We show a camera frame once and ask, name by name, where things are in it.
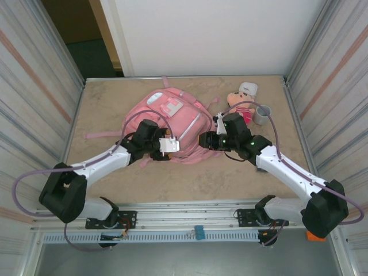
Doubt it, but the pink backpack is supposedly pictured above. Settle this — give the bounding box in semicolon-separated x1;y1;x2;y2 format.
83;75;224;170

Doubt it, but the small white case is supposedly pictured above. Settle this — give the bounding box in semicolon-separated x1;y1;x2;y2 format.
239;82;259;100

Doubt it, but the grey cup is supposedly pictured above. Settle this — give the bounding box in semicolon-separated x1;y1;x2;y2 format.
252;105;273;127

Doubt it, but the plush doll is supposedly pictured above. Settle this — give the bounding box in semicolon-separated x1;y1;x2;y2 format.
227;91;256;125

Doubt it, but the black power connector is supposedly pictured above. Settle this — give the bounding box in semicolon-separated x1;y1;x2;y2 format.
258;229;278;247
99;232;129;242

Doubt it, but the orange block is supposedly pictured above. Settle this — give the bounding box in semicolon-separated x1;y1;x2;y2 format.
306;229;327;242

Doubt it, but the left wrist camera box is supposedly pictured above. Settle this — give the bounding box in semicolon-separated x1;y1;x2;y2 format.
158;136;181;154

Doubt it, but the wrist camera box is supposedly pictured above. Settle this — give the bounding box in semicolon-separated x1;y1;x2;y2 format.
158;136;181;154
212;113;228;136

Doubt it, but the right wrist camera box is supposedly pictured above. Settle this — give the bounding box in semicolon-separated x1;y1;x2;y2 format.
212;113;228;136

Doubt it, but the aluminium mounting rail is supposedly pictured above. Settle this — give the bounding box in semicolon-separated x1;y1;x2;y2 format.
30;201;344;231

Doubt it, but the aluminium table end rail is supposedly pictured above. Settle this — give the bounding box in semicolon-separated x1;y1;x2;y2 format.
85;75;288;82

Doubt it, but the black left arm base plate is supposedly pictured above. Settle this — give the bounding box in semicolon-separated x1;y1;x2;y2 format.
85;210;137;230

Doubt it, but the white slotted cable tray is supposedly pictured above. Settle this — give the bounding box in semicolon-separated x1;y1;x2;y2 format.
42;231;259;243

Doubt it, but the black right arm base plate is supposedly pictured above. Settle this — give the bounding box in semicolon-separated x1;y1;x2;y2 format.
235;209;289;228

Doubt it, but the white door frame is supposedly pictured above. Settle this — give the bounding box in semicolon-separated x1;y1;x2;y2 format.
89;0;135;78

